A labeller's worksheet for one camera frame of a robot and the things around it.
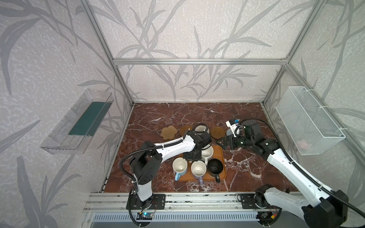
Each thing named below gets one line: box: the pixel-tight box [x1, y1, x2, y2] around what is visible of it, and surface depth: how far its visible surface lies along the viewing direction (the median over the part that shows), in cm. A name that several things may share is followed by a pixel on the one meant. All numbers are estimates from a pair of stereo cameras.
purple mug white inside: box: [191, 160, 207, 186], surface depth 80 cm
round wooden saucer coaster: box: [210, 126, 226, 140], surface depth 104 cm
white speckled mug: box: [201, 143, 214, 166], surface depth 82 cm
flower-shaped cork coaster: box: [160, 125, 178, 141], surface depth 105 cm
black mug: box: [207, 158, 224, 183], surface depth 80 cm
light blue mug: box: [172, 157, 188, 181], surface depth 79 cm
